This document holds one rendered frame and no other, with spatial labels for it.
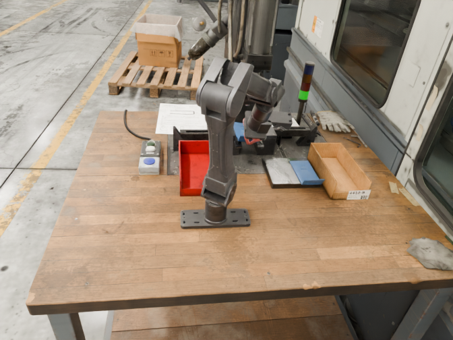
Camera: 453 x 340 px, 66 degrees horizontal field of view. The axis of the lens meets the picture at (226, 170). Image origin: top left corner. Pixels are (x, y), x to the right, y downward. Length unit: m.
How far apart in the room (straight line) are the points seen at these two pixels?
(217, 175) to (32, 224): 1.78
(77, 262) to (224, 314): 0.86
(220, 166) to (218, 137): 0.09
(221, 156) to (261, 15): 0.49
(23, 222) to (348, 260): 2.04
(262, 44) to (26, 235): 1.84
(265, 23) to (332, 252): 0.70
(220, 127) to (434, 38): 0.92
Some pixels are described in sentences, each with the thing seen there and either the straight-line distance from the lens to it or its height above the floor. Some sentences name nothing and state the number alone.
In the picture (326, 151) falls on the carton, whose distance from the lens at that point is 1.38.
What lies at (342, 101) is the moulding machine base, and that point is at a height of 0.87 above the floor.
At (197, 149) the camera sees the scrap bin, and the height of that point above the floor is 0.92.
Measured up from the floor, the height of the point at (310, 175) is 0.92.
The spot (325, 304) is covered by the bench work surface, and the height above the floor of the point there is 0.22.
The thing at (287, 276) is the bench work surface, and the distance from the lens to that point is 0.92.
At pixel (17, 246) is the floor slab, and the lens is 2.41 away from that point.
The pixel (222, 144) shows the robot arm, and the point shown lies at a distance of 0.85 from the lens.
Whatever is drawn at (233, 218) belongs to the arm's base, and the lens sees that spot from 1.03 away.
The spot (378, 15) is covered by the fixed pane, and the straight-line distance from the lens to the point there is 1.90.
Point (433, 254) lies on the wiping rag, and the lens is 1.11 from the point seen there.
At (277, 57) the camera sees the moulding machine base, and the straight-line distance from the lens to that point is 4.43.
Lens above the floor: 1.59
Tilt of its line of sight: 34 degrees down
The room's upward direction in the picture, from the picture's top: 5 degrees clockwise
